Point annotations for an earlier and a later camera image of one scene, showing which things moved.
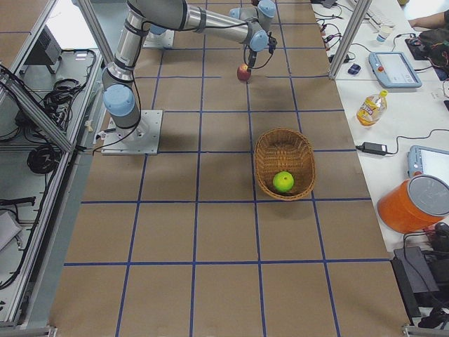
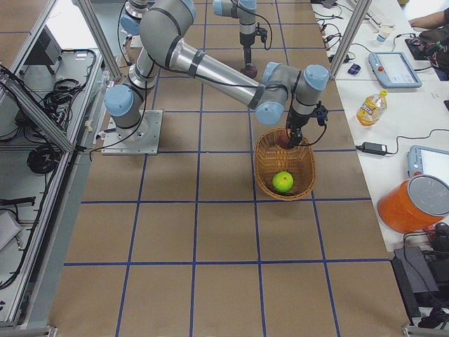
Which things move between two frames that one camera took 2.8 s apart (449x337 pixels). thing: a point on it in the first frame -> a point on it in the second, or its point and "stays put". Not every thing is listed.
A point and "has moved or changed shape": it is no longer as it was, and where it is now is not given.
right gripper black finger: (250, 67) -> (296, 135)
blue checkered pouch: (354, 69) stays put
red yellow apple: (243, 74) has moved or changed shape
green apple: (283, 181) stays put
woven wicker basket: (287, 149) stays put
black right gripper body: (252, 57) -> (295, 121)
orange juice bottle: (372, 109) stays put
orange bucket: (414, 205) stays put
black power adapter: (373, 148) stays put
